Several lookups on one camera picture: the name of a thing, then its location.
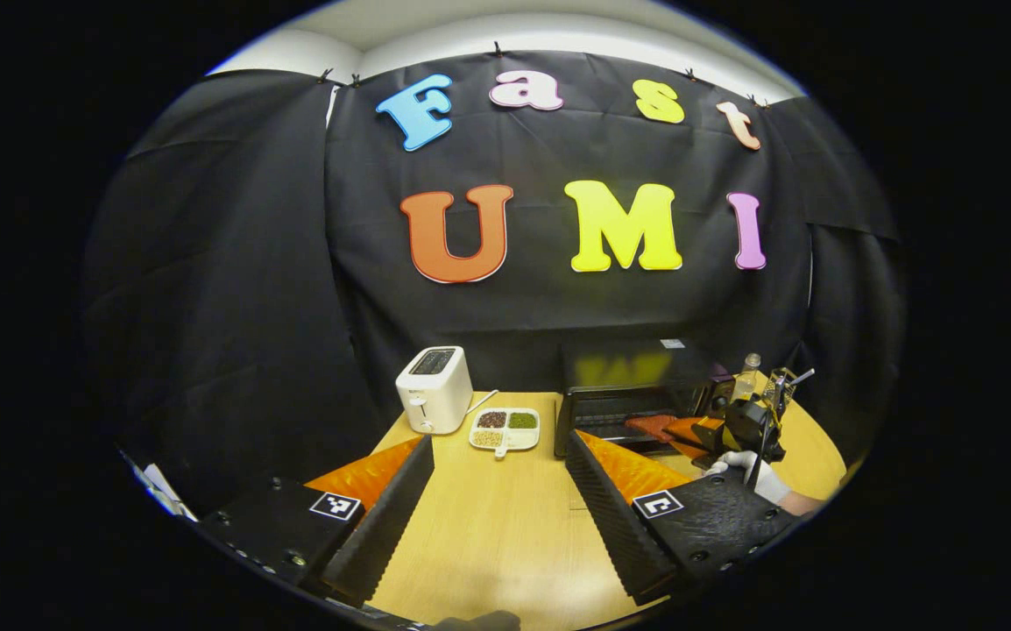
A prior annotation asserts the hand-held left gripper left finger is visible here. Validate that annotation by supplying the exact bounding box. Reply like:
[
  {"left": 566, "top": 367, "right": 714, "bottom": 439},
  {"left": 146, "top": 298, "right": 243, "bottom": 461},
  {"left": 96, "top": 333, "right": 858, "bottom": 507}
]
[{"left": 199, "top": 434, "right": 436, "bottom": 607}]

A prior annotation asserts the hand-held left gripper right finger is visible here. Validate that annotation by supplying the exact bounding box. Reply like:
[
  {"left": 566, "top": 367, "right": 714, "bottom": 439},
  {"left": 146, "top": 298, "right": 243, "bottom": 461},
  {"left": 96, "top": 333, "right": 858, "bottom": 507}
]
[{"left": 564, "top": 429, "right": 800, "bottom": 606}]

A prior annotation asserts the brown meat piece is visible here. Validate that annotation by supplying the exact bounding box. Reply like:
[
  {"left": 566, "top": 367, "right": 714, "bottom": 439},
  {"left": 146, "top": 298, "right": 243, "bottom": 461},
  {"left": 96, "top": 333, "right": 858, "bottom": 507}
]
[{"left": 626, "top": 414, "right": 683, "bottom": 443}]

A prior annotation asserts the black electric oven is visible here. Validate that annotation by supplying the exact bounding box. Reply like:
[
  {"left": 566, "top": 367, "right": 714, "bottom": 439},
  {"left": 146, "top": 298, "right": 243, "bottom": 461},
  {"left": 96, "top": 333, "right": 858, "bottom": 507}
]
[{"left": 554, "top": 337, "right": 739, "bottom": 458}]

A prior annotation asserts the clear glass bottle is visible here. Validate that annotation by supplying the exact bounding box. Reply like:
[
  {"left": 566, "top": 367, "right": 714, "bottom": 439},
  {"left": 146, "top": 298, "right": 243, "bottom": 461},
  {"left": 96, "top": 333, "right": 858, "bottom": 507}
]
[{"left": 731, "top": 352, "right": 762, "bottom": 402}]

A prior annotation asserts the white divided dish with beans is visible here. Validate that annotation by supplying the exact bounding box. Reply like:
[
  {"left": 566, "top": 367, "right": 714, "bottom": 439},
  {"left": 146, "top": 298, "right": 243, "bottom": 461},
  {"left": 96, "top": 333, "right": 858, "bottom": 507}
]
[{"left": 469, "top": 407, "right": 541, "bottom": 460}]

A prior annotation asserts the white toaster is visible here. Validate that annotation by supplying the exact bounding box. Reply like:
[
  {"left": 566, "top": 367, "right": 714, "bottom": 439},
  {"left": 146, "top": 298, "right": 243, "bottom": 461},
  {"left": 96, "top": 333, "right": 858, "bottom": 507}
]
[{"left": 395, "top": 345, "right": 475, "bottom": 436}]

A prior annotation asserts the black backdrop cloth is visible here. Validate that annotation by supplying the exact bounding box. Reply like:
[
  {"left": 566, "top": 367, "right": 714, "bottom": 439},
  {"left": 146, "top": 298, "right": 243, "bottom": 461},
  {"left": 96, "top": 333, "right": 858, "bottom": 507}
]
[{"left": 81, "top": 50, "right": 909, "bottom": 518}]

